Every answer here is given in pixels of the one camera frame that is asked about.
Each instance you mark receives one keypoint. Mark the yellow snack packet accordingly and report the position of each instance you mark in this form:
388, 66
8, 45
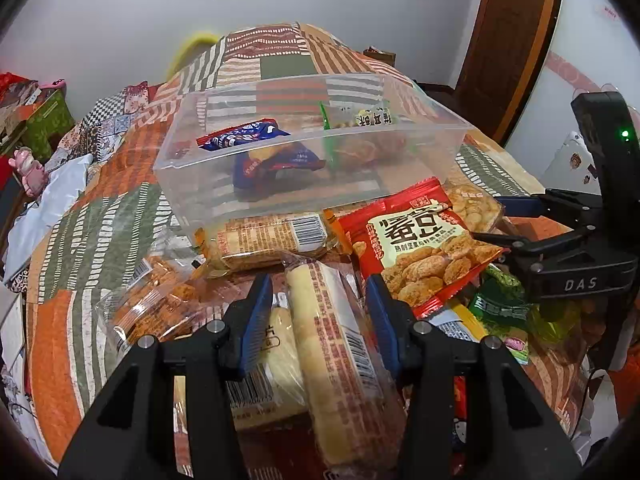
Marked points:
462, 322

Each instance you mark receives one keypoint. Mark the red plastic bag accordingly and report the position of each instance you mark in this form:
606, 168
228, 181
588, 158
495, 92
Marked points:
12, 82

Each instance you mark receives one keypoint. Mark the green box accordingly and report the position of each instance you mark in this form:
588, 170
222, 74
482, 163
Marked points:
47, 125

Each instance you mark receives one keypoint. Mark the green candy packet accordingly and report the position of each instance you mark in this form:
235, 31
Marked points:
500, 305

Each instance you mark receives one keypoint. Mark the white cloth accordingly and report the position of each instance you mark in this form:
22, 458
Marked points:
50, 205

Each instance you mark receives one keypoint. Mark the white case with stickers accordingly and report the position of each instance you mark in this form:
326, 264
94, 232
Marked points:
570, 160

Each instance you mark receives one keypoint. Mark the wooden door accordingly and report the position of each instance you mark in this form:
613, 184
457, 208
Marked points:
515, 45

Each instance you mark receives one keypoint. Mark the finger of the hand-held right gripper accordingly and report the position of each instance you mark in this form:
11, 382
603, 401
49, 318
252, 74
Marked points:
530, 246
520, 205

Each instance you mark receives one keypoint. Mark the patchwork blanket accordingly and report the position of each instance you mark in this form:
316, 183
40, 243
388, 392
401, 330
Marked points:
100, 240

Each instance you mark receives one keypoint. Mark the orange cracker packet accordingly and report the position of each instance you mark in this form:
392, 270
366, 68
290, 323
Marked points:
265, 242

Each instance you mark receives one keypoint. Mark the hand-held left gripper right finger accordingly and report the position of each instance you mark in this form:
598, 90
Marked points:
382, 325

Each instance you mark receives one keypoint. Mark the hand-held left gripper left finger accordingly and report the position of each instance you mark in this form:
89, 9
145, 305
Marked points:
257, 320

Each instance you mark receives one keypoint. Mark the yellow plush object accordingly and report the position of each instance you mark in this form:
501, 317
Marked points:
192, 42

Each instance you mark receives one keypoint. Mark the green snack packet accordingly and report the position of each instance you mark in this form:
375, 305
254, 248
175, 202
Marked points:
350, 125

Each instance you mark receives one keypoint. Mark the checkered patterned cloth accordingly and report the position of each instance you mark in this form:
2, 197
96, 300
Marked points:
107, 115

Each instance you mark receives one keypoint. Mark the small green pink-label packet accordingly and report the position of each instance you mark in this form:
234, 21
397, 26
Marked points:
512, 350

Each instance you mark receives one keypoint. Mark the cardboard box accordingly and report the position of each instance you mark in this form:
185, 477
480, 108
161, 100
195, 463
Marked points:
380, 56

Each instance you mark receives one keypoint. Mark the long bread roll packet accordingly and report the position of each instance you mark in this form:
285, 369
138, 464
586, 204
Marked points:
335, 360

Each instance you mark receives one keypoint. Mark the clear packet of orange snacks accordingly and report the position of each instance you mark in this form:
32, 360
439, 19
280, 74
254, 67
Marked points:
160, 305

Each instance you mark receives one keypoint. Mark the pale bread packet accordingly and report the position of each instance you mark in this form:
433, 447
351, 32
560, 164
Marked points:
280, 360

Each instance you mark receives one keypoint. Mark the blue and red snack packet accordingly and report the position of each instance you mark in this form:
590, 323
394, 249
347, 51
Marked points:
240, 135
272, 165

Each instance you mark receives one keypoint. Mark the person's orange clothing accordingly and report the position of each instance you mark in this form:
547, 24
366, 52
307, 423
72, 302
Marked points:
625, 390

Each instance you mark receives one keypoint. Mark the pink plush toy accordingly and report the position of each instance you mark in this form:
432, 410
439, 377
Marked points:
30, 170

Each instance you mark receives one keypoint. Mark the clear plastic container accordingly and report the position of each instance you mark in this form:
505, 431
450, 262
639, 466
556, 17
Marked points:
300, 180

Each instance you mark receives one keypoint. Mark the clear packet of beige puffs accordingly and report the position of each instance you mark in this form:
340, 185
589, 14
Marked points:
472, 210

